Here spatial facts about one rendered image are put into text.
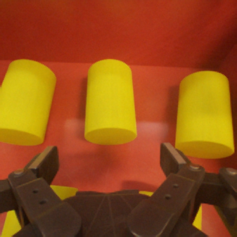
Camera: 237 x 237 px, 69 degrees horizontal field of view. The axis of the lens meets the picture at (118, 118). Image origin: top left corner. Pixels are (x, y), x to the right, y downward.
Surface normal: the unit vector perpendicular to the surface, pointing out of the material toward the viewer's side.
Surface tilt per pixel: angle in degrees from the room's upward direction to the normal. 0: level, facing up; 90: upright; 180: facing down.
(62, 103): 0
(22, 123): 36
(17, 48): 90
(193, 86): 43
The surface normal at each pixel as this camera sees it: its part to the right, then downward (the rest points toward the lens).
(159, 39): -0.04, 0.90
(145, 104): 0.02, -0.44
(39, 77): 0.70, -0.30
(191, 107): -0.70, -0.44
